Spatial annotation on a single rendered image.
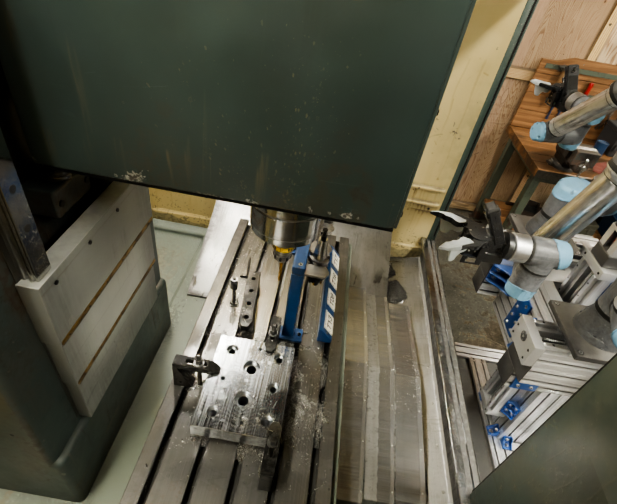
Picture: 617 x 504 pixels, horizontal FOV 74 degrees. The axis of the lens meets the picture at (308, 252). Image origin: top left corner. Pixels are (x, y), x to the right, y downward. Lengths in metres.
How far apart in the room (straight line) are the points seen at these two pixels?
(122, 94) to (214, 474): 0.91
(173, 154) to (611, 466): 0.92
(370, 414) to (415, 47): 1.19
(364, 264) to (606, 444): 1.29
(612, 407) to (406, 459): 0.75
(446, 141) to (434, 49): 1.33
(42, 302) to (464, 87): 1.58
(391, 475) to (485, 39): 1.54
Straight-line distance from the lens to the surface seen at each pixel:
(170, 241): 2.27
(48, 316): 0.98
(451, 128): 1.91
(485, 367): 2.54
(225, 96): 0.66
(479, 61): 1.83
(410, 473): 1.52
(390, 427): 1.52
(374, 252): 2.03
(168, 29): 0.66
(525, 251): 1.16
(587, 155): 3.16
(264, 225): 0.83
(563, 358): 1.50
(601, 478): 0.98
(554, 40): 3.74
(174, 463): 1.23
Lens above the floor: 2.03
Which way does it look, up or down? 40 degrees down
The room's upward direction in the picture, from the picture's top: 10 degrees clockwise
